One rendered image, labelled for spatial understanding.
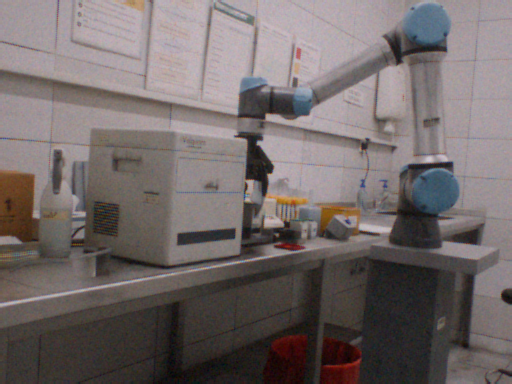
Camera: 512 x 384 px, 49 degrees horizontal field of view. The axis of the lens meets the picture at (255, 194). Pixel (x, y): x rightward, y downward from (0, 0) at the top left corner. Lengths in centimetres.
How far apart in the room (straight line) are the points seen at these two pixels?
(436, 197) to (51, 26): 119
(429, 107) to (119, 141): 77
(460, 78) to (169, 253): 319
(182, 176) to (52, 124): 66
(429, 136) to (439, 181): 12
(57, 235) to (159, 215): 23
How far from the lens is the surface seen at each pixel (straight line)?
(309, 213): 198
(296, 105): 150
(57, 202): 130
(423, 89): 153
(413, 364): 167
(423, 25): 153
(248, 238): 152
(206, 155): 131
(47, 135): 180
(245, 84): 151
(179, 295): 128
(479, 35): 419
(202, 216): 131
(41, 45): 181
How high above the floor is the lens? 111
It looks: 3 degrees down
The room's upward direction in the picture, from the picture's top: 4 degrees clockwise
